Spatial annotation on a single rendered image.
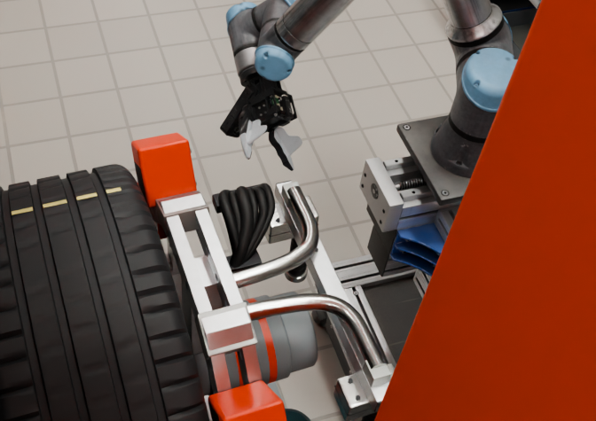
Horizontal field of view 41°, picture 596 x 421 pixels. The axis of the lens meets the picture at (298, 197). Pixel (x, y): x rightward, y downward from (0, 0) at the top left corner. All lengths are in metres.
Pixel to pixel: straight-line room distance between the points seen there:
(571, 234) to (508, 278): 0.06
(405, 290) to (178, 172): 1.16
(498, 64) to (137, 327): 0.90
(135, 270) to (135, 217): 0.08
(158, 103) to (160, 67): 0.19
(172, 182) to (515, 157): 0.83
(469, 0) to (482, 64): 0.12
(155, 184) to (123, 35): 2.08
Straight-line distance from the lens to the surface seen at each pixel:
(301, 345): 1.28
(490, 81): 1.54
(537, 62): 0.35
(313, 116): 2.89
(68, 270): 1.01
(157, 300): 0.98
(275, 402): 0.96
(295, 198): 1.29
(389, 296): 2.18
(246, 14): 1.67
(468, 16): 1.60
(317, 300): 1.18
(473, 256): 0.43
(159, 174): 1.16
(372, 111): 2.96
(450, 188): 1.63
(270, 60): 1.50
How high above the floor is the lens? 1.99
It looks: 50 degrees down
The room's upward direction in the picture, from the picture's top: 9 degrees clockwise
